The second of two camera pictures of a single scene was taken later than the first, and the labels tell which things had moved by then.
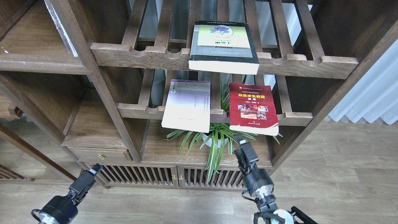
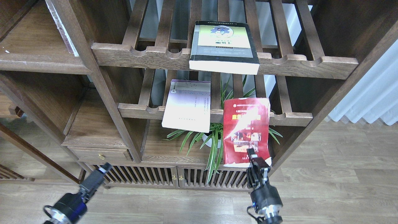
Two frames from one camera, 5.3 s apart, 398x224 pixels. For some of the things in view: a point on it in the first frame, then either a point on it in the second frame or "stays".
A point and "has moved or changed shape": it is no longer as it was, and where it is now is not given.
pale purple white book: [187, 105] stays
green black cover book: [224, 46] stays
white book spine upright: [55, 16] stays
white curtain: [375, 96] stays
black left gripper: [62, 209] to [68, 208]
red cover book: [252, 109] has moved or changed shape
